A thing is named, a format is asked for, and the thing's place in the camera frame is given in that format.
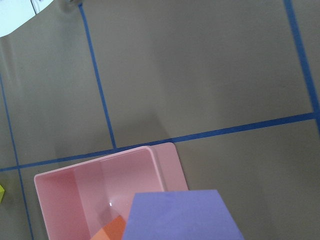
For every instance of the purple foam block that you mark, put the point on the purple foam block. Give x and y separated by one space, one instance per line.
180 215

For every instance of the orange foam block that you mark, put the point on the orange foam block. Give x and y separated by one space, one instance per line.
111 231

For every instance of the yellow foam block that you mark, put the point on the yellow foam block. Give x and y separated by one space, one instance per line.
2 192

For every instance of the pink plastic bin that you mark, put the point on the pink plastic bin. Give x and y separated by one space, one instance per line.
76 201

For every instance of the brown paper table cover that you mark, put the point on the brown paper table cover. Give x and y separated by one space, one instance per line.
234 84

